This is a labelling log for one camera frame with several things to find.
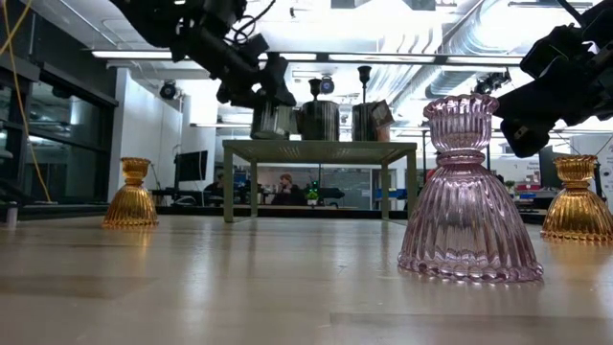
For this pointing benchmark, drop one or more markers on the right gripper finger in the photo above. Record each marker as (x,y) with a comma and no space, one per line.
(551,57)
(527,134)

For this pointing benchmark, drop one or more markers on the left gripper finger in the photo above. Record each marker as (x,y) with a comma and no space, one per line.
(282,81)
(234,98)

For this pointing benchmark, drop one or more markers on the tin candle with cream tag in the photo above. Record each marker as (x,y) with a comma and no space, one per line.
(270,122)

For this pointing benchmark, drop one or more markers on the plain silver tin candle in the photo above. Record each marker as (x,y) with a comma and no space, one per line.
(318,120)

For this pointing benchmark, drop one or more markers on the tall black candlestick holder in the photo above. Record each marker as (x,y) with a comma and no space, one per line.
(364,73)

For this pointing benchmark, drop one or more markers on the amber glass candle holder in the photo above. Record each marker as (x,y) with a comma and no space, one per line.
(131,201)
(577,211)

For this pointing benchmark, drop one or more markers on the tin candle with orange label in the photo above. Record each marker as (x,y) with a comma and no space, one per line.
(371,122)

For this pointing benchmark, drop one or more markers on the pink glass candle holder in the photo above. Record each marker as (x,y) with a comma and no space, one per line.
(467,215)

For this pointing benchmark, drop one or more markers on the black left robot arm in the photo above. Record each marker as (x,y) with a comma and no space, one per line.
(158,21)

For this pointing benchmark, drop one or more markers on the black monitor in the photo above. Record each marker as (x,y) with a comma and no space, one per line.
(548,167)
(191,165)

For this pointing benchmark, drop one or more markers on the round black spotlight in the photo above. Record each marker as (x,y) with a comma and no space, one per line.
(168,90)
(327,85)

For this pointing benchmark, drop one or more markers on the black ceiling-mounted device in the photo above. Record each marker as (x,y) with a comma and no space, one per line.
(491,82)

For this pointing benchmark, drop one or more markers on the green perforated metal shelf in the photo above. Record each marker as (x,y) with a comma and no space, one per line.
(316,151)

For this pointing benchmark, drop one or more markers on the person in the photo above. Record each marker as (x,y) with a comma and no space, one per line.
(287,191)
(216,186)

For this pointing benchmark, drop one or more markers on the small green plant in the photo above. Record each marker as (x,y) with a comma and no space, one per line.
(312,195)

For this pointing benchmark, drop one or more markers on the silver ventilation duct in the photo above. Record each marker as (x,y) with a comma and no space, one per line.
(460,43)

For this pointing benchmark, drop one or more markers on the long ceiling light rail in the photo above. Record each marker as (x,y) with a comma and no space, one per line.
(383,58)

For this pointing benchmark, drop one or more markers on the small white post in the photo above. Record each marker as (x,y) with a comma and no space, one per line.
(10,214)

